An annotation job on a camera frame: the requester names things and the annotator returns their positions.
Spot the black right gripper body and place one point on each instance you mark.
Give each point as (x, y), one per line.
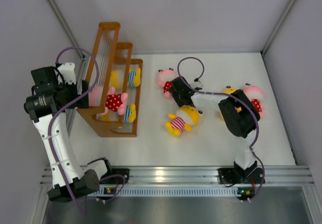
(177, 96)

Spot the pink red-dotted toy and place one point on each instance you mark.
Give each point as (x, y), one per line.
(256, 96)
(164, 79)

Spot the yellow pink-striped toy front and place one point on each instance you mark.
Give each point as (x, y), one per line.
(183, 120)

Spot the yellow pink-striped toy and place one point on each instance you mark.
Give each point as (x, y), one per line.
(183, 120)
(229, 90)

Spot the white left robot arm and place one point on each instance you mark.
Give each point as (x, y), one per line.
(54, 88)

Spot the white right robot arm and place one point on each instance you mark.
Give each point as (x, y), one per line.
(240, 118)

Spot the pink toy on shelf front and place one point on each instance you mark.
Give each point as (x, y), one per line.
(113, 102)

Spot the wooden tiered shelf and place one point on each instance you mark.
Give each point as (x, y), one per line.
(113, 66)

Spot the yellow blue-striped toy on shelf front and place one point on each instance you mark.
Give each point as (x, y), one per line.
(128, 117)

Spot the left aluminium frame post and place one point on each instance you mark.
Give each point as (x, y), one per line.
(62, 21)

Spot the aluminium frame post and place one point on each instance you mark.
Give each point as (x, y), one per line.
(278, 26)
(62, 21)

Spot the black left mount plate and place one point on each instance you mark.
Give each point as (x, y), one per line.
(114, 176)

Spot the black mount plate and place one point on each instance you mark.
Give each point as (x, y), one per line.
(228, 176)
(114, 176)

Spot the black right mount plate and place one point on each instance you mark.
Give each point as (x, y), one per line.
(228, 176)

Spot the white slotted cable duct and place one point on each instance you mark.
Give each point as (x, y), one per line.
(184, 191)

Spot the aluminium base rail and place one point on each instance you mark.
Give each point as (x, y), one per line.
(209, 175)

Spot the right aluminium frame post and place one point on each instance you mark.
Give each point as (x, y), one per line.
(278, 26)

